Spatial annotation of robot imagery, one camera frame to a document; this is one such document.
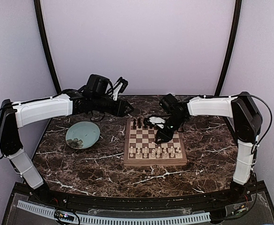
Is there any teal ceramic flower plate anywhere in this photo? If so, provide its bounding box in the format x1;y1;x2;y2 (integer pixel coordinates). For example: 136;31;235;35
65;121;100;150

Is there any white chess king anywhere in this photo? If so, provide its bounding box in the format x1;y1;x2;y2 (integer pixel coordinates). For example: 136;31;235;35
150;149;156;159

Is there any white cable duct strip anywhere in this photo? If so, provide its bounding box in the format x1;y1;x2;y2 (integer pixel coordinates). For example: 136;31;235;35
16;200;211;225

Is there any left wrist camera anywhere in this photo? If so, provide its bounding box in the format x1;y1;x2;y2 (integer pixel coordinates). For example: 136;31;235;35
112;77;129;101

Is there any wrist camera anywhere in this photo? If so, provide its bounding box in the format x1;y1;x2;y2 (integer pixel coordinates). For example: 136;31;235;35
143;116;166;129
112;77;129;101

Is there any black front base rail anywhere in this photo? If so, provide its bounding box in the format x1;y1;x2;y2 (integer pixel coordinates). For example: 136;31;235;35
5;181;271;214

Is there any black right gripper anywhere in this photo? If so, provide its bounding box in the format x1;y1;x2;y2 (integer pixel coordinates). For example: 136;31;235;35
155;114;186;144

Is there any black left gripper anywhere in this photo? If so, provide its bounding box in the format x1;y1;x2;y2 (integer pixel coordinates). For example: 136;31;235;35
92;95;134;117

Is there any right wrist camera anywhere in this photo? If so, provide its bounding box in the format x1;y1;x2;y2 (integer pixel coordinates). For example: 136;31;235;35
143;116;166;129

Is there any wooden chess board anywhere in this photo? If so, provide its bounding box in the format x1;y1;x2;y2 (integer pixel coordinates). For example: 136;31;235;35
124;119;187;166

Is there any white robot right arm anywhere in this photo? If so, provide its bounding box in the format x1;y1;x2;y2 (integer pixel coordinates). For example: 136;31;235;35
148;92;263;185

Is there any black left frame post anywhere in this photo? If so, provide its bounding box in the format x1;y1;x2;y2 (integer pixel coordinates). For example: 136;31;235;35
33;0;61;94

